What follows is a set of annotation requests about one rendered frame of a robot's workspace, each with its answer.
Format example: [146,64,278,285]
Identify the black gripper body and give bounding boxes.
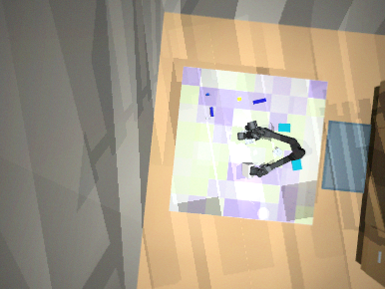
[237,132,251,140]

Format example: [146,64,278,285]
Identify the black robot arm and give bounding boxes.
[244,121,305,178]

